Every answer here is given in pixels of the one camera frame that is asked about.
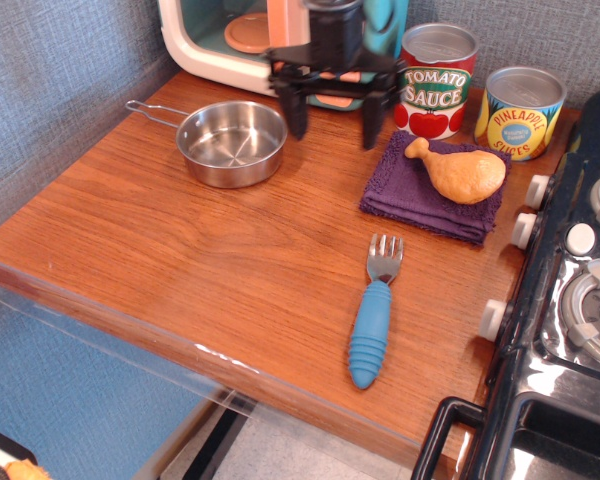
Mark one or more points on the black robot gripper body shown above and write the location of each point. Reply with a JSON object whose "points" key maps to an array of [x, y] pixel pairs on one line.
{"points": [[353, 52]]}

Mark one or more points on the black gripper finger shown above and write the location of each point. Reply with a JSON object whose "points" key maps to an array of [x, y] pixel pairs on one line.
{"points": [[294, 106], [374, 110]]}

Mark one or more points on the orange toy chicken leg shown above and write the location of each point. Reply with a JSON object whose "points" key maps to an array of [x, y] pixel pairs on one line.
{"points": [[465, 178]]}

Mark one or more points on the small steel pan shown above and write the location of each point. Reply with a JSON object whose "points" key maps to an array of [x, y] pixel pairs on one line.
{"points": [[228, 145]]}

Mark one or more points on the tomato sauce can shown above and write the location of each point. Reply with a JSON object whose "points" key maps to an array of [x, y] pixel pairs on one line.
{"points": [[440, 60]]}

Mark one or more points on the folded purple cloth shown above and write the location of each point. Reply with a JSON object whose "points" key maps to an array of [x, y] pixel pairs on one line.
{"points": [[400, 189]]}

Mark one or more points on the teal toy microwave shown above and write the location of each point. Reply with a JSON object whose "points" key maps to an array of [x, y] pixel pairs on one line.
{"points": [[225, 41]]}

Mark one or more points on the pineapple slices can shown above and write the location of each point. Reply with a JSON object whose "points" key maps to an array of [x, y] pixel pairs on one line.
{"points": [[519, 111]]}

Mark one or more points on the white stove knob rear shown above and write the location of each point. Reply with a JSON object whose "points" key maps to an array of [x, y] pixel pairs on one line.
{"points": [[536, 191]]}

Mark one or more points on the white stove knob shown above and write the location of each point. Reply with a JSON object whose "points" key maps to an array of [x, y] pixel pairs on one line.
{"points": [[536, 191], [491, 320], [523, 229]]}

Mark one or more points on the white stove knob middle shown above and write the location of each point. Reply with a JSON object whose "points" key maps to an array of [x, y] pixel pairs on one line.
{"points": [[523, 229]]}

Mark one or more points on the white stove knob front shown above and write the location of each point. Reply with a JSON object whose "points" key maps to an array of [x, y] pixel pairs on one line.
{"points": [[491, 320]]}

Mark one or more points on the clear acrylic table guard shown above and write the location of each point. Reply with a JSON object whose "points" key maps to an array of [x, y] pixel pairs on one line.
{"points": [[268, 343]]}

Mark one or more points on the black toy stove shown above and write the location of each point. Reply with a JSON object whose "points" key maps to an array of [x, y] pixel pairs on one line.
{"points": [[541, 419]]}

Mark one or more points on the orange object bottom left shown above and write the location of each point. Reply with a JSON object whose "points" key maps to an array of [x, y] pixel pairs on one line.
{"points": [[25, 470]]}

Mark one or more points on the blue handled fork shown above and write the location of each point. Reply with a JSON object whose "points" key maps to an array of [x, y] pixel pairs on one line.
{"points": [[369, 339]]}

